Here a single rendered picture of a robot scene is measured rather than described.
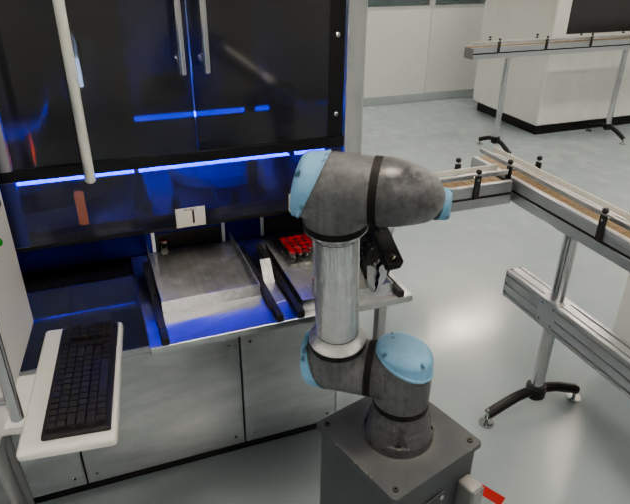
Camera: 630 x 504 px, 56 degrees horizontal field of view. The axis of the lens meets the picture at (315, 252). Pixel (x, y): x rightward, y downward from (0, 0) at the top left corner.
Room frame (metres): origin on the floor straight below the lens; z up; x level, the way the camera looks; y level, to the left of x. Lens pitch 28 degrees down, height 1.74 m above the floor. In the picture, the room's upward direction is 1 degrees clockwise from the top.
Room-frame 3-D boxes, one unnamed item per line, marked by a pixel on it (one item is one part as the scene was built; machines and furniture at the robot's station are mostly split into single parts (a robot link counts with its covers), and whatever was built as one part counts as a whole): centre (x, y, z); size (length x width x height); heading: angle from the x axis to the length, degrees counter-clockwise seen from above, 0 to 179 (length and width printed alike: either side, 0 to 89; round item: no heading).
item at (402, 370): (0.96, -0.18, 0.96); 0.13 x 0.12 x 0.14; 75
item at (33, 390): (1.11, 0.60, 0.79); 0.45 x 0.28 x 0.03; 14
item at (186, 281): (1.48, 0.33, 0.90); 0.34 x 0.26 x 0.04; 21
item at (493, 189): (2.04, -0.40, 0.92); 0.69 x 0.16 x 0.16; 111
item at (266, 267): (1.41, 0.12, 0.91); 0.14 x 0.03 x 0.06; 21
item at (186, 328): (1.48, 0.14, 0.87); 0.70 x 0.48 x 0.02; 111
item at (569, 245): (1.89, -0.90, 0.46); 0.09 x 0.09 x 0.77; 21
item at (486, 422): (1.89, -0.90, 0.07); 0.50 x 0.08 x 0.14; 111
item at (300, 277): (1.50, -0.03, 0.90); 0.34 x 0.26 x 0.04; 20
